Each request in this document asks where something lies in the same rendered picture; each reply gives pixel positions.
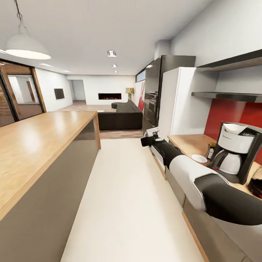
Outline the bottle of coffee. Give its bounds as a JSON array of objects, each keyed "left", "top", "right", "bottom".
[{"left": 205, "top": 142, "right": 216, "bottom": 160}]

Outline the electric kettle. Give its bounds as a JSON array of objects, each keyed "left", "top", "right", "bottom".
[{"left": 248, "top": 165, "right": 262, "bottom": 198}]

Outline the paper coffee filter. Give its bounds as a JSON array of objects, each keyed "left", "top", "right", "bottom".
[{"left": 223, "top": 124, "right": 247, "bottom": 134}]

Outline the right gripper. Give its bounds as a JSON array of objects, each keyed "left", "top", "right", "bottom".
[{"left": 141, "top": 134, "right": 158, "bottom": 147}]

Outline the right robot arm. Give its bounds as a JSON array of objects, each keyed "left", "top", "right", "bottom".
[{"left": 141, "top": 127, "right": 262, "bottom": 262}]

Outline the saucer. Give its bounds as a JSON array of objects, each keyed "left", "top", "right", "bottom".
[{"left": 191, "top": 155, "right": 208, "bottom": 163}]

